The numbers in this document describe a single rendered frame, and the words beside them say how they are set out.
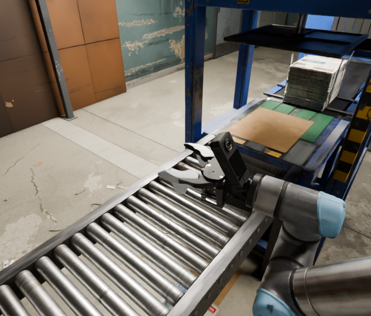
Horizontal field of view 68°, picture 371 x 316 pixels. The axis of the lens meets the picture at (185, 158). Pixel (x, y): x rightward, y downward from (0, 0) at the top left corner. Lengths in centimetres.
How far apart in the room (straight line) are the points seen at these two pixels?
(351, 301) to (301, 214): 15
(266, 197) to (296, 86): 163
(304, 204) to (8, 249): 208
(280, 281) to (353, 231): 194
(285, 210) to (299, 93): 164
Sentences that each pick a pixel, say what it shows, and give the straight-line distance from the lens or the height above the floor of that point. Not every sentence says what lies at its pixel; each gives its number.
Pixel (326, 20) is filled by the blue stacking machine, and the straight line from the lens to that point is 366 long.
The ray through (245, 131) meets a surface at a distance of 168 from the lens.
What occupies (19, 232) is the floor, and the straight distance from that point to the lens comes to 242.
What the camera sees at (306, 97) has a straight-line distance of 212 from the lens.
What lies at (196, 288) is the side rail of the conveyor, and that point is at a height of 80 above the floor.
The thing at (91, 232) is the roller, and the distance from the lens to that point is 110.
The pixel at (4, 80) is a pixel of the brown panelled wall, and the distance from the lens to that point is 368.
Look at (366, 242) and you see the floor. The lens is 241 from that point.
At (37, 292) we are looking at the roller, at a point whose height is 80.
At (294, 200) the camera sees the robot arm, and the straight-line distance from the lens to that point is 54.
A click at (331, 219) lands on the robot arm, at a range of 54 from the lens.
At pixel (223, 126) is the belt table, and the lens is 171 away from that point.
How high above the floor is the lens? 159
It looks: 34 degrees down
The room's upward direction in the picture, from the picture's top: straight up
